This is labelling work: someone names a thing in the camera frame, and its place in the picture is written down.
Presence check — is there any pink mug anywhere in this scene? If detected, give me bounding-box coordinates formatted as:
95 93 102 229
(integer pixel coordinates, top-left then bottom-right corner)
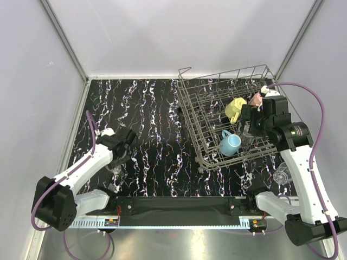
248 92 262 106

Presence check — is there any clear glass tumbler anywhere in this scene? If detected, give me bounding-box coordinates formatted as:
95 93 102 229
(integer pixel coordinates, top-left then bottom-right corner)
237 125 255 151

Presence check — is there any yellow mug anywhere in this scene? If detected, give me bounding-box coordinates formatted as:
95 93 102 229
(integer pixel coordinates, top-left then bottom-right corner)
224 97 247 125

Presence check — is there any blue mug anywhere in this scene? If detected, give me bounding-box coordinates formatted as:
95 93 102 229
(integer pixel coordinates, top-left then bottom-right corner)
219 130 241 157

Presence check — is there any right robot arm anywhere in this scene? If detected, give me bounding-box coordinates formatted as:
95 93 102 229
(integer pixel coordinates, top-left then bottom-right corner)
240 95 346 246

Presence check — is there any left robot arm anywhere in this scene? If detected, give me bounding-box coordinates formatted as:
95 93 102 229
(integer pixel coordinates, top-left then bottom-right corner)
31 127 137 231

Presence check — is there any clear glass left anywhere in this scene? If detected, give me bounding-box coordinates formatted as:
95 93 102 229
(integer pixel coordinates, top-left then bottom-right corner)
106 165 122 176

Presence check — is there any clear glass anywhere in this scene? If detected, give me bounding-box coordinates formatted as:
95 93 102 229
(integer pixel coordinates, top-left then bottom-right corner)
273 162 292 185
106 165 122 176

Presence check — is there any clear glass right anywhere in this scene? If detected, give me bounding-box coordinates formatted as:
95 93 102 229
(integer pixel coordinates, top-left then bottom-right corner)
273 162 292 185

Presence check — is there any black marbled mat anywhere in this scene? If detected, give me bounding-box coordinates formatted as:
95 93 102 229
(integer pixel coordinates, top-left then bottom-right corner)
80 79 296 197

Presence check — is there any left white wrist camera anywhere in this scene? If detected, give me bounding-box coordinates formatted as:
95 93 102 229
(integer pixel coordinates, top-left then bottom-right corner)
100 128 115 137

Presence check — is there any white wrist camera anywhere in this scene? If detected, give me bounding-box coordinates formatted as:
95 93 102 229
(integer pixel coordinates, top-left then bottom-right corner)
257 86 280 112
100 128 115 137

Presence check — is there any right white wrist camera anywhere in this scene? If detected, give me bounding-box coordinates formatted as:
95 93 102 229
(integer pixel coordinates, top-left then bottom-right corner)
257 86 280 112

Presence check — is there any grey wire dish rack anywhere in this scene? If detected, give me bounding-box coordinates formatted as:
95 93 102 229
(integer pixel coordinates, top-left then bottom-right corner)
178 64 278 170

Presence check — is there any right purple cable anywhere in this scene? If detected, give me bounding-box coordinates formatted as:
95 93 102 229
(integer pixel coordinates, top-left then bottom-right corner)
267 82 339 258

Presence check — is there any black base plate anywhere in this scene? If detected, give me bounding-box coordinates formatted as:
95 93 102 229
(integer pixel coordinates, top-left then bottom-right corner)
113 196 261 216

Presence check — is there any aluminium rail front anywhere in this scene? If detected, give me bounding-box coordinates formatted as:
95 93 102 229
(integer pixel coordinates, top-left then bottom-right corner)
70 216 267 230

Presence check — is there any right aluminium corner post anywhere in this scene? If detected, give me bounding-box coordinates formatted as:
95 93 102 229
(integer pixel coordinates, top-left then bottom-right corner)
275 0 325 80

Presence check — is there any aluminium corner post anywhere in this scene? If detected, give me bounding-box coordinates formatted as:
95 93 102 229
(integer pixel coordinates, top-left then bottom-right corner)
275 0 325 80
38 0 88 83

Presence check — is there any left aluminium corner post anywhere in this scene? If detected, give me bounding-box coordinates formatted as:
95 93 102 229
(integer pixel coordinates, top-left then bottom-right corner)
38 0 88 83

